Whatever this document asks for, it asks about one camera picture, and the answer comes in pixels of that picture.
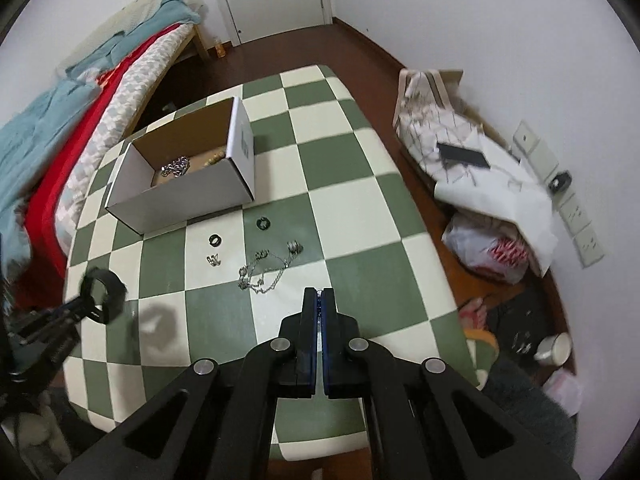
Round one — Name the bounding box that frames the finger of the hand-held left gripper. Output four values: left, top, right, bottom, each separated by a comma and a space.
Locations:
9, 294, 97, 342
7, 317, 86, 378

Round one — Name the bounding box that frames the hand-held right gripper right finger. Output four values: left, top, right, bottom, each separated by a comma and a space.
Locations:
323, 287, 582, 480

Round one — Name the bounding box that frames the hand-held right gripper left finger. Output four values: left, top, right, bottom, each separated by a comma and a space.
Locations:
59, 287, 318, 480

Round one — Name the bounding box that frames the black bangle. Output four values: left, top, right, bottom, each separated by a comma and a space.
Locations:
81, 268, 127, 325

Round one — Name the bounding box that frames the white cardboard box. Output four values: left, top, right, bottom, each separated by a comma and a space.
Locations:
104, 96, 256, 235

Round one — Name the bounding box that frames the green white checkered tablecloth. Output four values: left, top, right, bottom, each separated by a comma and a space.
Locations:
62, 64, 497, 462

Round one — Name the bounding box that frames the red blanket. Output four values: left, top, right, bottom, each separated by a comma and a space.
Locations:
14, 24, 182, 311

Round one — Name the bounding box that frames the white red plastic bag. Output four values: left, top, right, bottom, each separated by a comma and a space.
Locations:
442, 212, 532, 285

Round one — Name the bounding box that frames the black cloth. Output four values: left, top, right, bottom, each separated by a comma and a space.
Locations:
486, 285, 557, 362

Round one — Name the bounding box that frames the bed with blankets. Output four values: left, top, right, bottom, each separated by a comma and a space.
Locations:
0, 0, 197, 281

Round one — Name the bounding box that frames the black phone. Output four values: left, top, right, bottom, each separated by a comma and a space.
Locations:
436, 142, 491, 170

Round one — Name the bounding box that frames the patterned mattress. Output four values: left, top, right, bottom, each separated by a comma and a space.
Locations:
54, 24, 193, 261

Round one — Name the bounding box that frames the dark grey cushion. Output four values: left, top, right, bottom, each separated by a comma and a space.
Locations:
479, 359, 577, 480

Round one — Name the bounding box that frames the white striped tote bag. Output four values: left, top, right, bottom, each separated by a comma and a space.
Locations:
392, 68, 483, 163

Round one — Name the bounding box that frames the white cup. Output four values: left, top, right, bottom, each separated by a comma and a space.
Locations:
533, 332, 573, 366

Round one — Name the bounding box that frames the pink plastic bag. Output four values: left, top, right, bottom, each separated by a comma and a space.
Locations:
542, 367, 584, 417

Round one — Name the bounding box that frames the thin silver chain necklace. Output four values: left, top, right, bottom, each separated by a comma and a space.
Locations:
237, 250, 292, 295

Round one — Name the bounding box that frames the thick silver chain bracelet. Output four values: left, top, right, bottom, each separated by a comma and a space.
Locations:
160, 156, 192, 177

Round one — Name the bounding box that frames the white wall socket panel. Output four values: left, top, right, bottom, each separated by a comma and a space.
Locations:
556, 191, 606, 269
511, 119, 560, 180

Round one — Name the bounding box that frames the wooden bed frame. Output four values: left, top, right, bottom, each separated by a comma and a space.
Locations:
127, 24, 211, 136

